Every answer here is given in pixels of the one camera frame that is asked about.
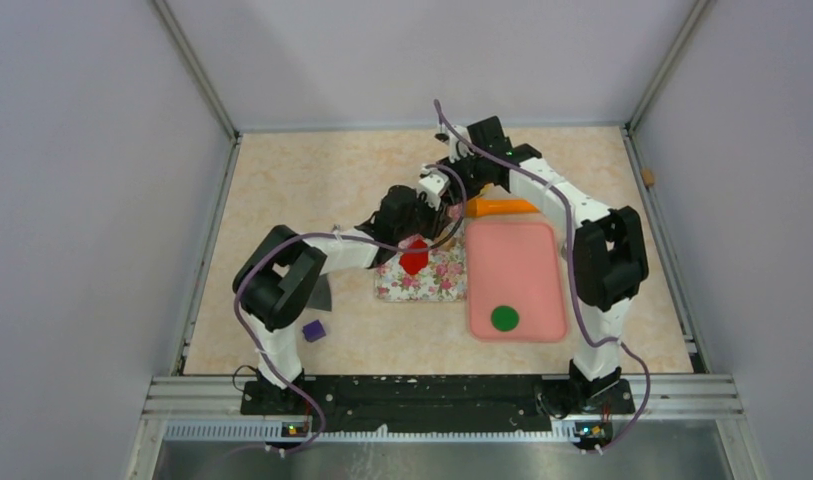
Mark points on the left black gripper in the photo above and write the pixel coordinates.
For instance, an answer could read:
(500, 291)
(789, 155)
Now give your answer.
(435, 217)

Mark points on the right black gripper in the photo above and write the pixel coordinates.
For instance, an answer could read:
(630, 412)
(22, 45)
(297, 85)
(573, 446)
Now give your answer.
(455, 165)

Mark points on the red dough piece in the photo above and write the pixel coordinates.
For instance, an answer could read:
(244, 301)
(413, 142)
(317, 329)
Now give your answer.
(414, 262)

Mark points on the wooden rolling pin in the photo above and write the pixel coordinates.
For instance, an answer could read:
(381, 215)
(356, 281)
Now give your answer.
(448, 242)

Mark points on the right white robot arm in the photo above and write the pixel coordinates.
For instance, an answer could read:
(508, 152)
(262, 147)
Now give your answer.
(606, 257)

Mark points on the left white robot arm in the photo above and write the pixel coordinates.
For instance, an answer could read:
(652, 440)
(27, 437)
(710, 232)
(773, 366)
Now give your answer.
(277, 282)

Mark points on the green dough disc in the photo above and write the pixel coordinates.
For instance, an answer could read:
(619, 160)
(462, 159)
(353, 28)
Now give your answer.
(504, 318)

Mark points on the orange toy carrot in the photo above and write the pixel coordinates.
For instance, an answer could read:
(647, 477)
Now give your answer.
(480, 207)

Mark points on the floral rectangular tray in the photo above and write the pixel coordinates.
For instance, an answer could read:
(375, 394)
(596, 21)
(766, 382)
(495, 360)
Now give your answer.
(443, 280)

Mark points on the pink plastic tray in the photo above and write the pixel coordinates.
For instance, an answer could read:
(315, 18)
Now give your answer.
(516, 264)

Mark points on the purple cube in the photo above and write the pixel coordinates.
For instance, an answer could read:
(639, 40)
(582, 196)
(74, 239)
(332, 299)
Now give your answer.
(313, 331)

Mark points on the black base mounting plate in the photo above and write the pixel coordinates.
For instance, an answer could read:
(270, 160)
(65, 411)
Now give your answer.
(436, 404)

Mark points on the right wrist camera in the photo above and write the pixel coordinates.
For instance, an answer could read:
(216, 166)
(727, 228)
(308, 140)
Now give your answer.
(457, 150)

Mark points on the metal scraper wooden handle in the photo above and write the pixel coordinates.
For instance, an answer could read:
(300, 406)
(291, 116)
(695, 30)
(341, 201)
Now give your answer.
(321, 297)

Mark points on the small brown wall clip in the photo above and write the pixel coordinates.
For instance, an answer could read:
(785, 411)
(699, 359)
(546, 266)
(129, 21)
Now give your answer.
(648, 177)

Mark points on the aluminium frame rail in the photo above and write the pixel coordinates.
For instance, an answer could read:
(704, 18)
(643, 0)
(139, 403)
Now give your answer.
(208, 408)

